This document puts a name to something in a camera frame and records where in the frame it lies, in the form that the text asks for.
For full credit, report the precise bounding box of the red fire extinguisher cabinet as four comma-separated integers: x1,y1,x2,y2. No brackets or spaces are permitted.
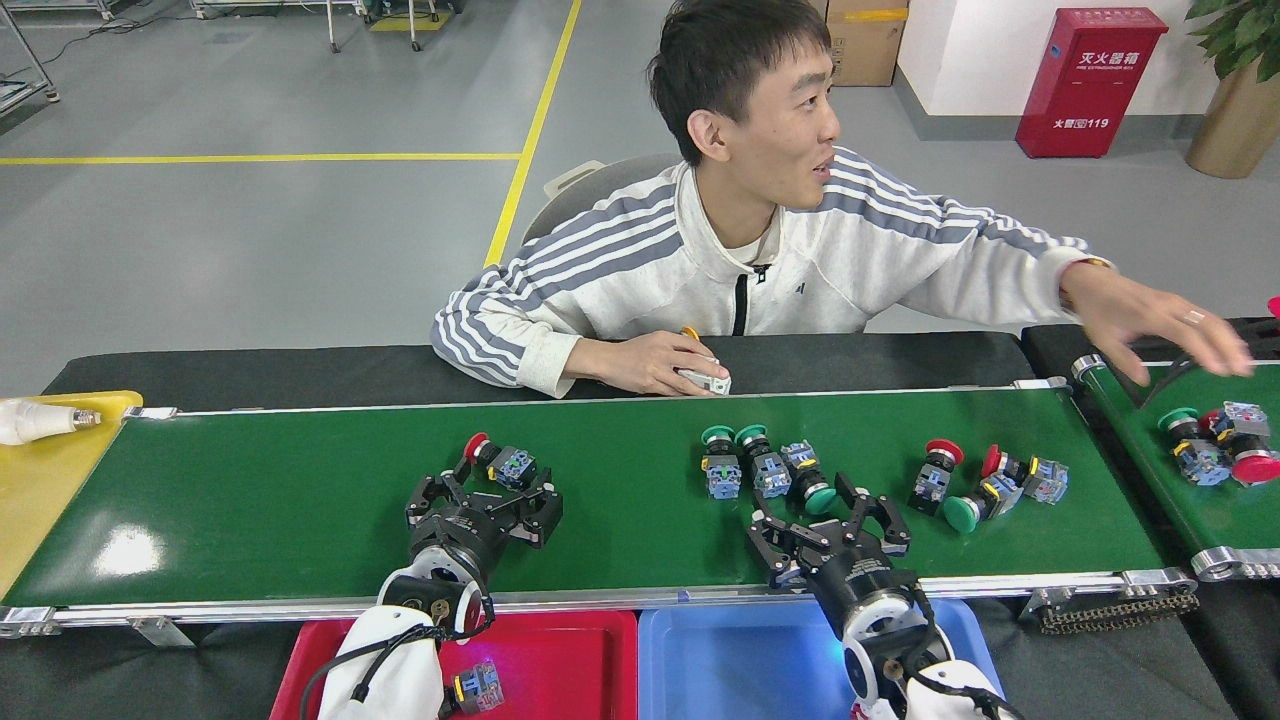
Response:
1015,7,1169,159

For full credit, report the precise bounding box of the grey chair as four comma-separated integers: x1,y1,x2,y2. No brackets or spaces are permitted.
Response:
520,153,681,246

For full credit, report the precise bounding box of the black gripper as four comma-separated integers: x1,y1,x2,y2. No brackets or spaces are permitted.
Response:
744,472,922,627
405,456,564,582

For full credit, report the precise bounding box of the blue plastic tray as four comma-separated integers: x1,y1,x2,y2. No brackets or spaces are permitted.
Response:
637,598,1006,720

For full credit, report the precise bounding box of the person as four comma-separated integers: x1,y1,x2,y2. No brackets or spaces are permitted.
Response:
430,0,1256,399

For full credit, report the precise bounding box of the black drive chain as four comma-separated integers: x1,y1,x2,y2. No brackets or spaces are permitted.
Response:
1035,588,1201,637

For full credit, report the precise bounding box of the person's right hand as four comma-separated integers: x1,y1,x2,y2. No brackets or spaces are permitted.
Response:
578,331,731,398

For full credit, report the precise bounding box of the long green conveyor belt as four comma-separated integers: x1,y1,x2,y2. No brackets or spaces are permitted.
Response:
0,376,1201,641

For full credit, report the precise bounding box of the yellow plastic tray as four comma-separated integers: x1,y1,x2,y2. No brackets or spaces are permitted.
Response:
0,390,144,599

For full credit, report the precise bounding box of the white wheeled metal rack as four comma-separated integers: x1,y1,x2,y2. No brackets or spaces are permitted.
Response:
0,0,59,118
190,0,366,53

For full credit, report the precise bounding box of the red plastic tray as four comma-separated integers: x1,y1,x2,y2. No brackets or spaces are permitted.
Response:
268,608,641,720

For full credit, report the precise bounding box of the white light bulb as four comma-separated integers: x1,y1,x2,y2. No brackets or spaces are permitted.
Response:
0,397,103,447

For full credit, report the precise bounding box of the person's left hand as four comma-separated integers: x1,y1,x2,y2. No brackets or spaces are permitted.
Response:
1065,262,1256,387

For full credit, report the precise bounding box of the cardboard box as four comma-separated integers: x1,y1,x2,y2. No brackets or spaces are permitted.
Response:
820,0,911,88

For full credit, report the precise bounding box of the black cable bundle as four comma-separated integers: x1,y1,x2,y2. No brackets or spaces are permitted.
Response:
1140,352,1199,409

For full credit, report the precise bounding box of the red push button switch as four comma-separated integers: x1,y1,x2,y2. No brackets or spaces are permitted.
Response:
907,437,966,517
1198,400,1273,451
462,431,539,492
979,443,1070,505
1225,440,1280,489

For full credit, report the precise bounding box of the short green conveyor belt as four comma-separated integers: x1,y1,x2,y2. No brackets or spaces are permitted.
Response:
1070,352,1280,583

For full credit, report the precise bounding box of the potted plant in gold pot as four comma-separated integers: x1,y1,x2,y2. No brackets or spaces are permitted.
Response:
1185,0,1280,181

